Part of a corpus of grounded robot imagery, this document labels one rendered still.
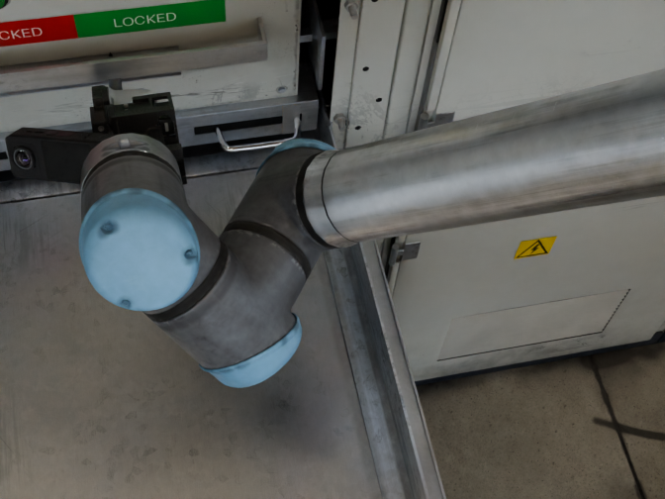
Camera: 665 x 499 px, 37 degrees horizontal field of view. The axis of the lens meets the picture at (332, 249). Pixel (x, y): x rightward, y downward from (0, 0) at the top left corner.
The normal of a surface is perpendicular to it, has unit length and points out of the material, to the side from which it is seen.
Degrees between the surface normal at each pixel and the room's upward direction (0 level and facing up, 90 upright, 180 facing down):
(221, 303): 50
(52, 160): 61
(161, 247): 56
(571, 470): 0
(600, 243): 90
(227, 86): 90
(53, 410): 0
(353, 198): 66
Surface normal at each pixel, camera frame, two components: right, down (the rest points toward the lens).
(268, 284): 0.54, -0.26
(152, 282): 0.17, 0.41
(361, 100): 0.21, 0.85
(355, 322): 0.06, -0.51
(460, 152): -0.70, -0.19
